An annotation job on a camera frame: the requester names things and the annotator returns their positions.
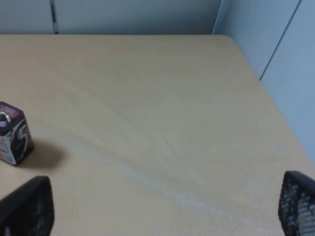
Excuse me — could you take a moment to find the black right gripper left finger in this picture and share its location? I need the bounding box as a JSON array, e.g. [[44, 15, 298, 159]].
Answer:
[[0, 176, 54, 236]]

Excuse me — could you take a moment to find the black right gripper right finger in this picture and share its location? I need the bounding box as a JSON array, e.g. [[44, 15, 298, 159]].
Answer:
[[278, 171, 315, 236]]

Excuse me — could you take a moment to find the small black labelled box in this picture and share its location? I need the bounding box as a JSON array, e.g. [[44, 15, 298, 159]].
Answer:
[[0, 101, 34, 166]]

